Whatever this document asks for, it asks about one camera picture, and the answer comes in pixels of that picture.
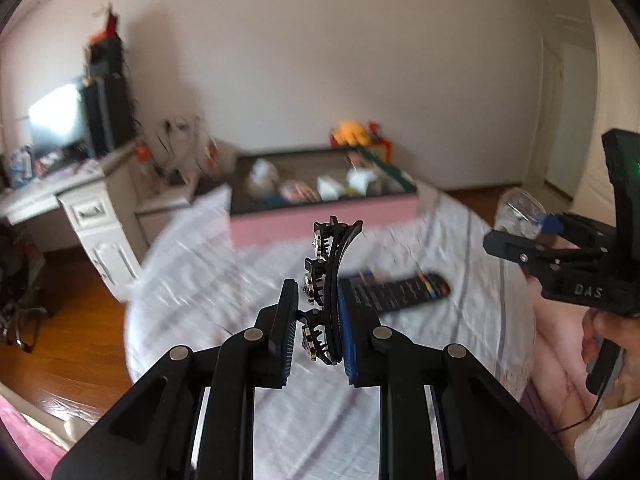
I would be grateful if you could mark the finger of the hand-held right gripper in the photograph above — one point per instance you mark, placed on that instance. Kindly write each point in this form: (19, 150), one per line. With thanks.
(552, 223)
(535, 252)

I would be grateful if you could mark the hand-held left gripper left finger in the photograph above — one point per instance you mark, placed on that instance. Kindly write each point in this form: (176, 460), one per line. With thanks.
(290, 340)

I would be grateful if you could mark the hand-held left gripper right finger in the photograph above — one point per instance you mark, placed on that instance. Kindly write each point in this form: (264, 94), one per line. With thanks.
(347, 330)

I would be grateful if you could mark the clear plastic cup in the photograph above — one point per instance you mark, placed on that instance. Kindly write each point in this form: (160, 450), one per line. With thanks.
(515, 210)

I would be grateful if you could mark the black rhinestone hair clip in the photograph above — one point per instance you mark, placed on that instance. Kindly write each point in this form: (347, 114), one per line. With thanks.
(332, 260)

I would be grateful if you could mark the pink storage box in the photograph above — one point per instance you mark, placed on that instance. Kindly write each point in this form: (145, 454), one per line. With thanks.
(300, 225)

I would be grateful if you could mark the white plastic figurine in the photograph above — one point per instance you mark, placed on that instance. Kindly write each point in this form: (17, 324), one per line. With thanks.
(262, 177)

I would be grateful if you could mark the person's right hand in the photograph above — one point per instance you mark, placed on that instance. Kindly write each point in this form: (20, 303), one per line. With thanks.
(620, 327)

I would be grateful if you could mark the black remote control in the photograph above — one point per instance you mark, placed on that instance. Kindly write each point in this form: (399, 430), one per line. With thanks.
(405, 290)

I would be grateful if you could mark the white door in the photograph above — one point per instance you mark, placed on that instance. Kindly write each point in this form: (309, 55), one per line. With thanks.
(575, 120)

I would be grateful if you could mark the white plastic holder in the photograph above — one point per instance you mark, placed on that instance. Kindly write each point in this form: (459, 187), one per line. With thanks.
(330, 187)

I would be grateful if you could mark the white nightstand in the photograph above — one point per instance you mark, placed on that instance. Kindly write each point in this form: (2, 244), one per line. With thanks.
(165, 210)

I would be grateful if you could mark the red pen holder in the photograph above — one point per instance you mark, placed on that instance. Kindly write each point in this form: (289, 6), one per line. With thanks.
(382, 142)

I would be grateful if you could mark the yellow octopus plush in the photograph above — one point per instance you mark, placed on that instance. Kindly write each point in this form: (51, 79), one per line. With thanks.
(350, 132)

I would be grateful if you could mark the white drawer cabinet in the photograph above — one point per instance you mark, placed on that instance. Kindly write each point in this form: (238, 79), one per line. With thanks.
(105, 240)

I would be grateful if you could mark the orange cap bottle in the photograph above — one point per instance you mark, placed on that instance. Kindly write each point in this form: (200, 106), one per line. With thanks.
(143, 157)

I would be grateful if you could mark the office chair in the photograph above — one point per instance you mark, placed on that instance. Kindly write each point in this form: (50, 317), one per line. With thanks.
(20, 327)

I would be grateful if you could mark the pink bed sheet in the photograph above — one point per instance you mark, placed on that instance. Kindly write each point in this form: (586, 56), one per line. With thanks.
(25, 435)

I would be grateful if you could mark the white desk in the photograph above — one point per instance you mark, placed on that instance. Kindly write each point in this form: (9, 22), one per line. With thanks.
(35, 200)

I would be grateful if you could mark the black computer monitor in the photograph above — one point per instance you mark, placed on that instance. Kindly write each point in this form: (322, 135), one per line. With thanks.
(57, 120)

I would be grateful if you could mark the blue box on desk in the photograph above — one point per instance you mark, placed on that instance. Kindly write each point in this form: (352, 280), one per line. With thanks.
(20, 165)

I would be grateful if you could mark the black speaker box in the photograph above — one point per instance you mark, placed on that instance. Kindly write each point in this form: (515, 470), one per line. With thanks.
(105, 57)

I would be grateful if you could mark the red box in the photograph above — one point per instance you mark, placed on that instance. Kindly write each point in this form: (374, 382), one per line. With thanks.
(107, 25)

